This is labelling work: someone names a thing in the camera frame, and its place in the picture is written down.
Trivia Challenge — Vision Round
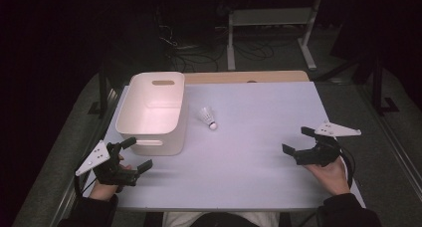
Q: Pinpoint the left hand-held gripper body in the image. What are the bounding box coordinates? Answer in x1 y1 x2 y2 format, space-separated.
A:
75 139 140 192

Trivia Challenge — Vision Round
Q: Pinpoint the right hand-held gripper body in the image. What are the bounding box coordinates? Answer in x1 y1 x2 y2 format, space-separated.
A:
293 120 362 168

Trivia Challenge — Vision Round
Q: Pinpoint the white plastic storage bin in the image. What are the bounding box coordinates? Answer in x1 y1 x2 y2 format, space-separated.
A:
114 71 189 157

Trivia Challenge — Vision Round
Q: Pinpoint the white shuttlecock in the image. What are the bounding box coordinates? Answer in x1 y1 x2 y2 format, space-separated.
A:
198 106 219 131

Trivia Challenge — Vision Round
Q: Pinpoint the person's left hand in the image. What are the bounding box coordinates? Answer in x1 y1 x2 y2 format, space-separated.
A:
89 154 133 202

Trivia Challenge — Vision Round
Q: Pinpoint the person's right hand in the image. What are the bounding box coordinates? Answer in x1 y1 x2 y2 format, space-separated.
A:
304 155 351 197

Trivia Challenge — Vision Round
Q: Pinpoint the black metal stand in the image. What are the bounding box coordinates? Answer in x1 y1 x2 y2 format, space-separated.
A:
87 65 111 119
370 53 401 117

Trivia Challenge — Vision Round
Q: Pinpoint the person's torso in white clothing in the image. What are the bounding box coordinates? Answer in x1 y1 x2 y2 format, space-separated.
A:
161 211 282 227

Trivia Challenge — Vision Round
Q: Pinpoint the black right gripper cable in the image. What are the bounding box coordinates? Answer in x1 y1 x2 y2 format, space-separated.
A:
337 145 356 190

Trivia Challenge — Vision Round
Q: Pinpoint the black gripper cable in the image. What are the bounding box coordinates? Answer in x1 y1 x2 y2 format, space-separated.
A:
73 171 98 199
337 145 356 190

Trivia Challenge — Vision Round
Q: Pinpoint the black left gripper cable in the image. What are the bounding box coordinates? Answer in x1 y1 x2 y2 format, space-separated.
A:
73 171 98 199

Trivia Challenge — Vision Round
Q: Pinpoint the tangle of black floor cables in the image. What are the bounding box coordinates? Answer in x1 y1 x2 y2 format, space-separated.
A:
154 6 278 74

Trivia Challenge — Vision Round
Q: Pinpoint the white metal desk frame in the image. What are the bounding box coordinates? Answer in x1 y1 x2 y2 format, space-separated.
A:
226 0 323 72

